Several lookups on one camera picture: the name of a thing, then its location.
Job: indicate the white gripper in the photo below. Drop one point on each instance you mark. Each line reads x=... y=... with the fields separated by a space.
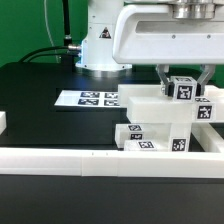
x=149 y=34

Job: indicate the white tagged cube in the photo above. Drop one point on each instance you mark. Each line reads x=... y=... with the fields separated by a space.
x=184 y=88

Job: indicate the white chair back part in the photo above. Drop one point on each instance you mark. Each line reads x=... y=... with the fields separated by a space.
x=146 y=104

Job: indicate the white chair seat part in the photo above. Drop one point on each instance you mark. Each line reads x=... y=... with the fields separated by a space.
x=174 y=137

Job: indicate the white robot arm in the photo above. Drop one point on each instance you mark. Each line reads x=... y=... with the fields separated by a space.
x=97 y=46

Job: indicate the white block at left edge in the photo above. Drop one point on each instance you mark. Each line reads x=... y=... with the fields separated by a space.
x=3 y=124

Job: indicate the white U-shaped fence frame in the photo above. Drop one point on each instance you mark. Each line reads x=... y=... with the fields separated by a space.
x=206 y=164

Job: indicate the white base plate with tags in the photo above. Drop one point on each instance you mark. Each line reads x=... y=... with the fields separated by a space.
x=87 y=99

